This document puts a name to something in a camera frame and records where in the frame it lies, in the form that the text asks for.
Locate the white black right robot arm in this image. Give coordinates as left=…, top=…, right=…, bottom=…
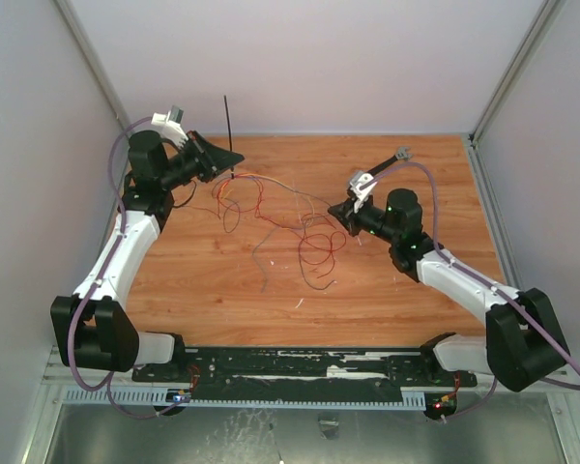
left=328, top=188, right=569, bottom=392

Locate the grey slotted cable duct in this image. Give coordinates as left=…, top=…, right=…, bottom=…
left=61, top=385, right=426, bottom=411

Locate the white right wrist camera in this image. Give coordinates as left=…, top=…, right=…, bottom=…
left=348, top=171, right=377, bottom=213

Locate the yellow wire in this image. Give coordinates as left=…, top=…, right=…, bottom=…
left=221, top=172, right=320, bottom=204

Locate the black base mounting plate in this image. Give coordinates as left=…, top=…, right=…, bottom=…
left=131, top=346, right=478, bottom=402

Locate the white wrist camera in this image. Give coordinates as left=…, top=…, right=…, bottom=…
left=151, top=105, right=188, bottom=146
left=348, top=171, right=377, bottom=213

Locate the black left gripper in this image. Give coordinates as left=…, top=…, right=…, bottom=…
left=159, top=130, right=244, bottom=189

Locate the adjustable wrench black handle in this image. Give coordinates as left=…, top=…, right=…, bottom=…
left=367, top=146, right=413, bottom=177

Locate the purple dark wire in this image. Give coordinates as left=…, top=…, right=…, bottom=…
left=219, top=176, right=339, bottom=291

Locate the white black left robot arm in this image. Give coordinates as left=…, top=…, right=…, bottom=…
left=50, top=130, right=245, bottom=382

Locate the black zip tie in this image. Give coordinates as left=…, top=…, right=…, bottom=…
left=223, top=94, right=236, bottom=181

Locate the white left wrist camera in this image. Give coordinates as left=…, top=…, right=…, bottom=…
left=151, top=105, right=188, bottom=146

